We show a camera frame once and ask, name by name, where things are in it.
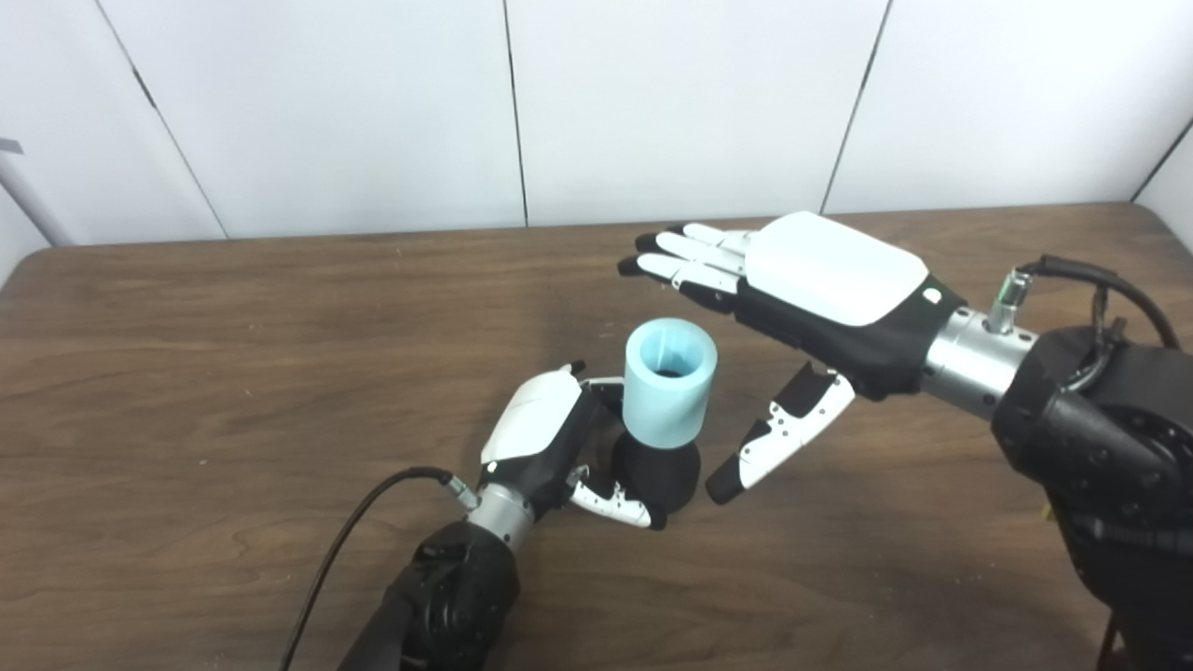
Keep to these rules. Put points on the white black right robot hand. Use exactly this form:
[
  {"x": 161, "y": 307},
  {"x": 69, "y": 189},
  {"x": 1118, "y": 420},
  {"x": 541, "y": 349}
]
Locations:
[{"x": 829, "y": 280}]

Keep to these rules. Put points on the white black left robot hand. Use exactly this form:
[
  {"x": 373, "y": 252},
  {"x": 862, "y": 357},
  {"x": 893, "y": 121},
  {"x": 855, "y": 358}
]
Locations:
[{"x": 536, "y": 429}]

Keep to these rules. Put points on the black nozzle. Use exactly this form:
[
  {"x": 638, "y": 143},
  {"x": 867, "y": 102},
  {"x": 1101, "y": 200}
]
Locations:
[{"x": 662, "y": 475}]

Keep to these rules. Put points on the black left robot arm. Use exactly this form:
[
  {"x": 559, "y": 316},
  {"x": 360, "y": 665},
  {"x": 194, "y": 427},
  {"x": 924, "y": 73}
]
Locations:
[{"x": 447, "y": 596}]

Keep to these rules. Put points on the white corner post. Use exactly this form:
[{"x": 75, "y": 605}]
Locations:
[{"x": 35, "y": 205}]

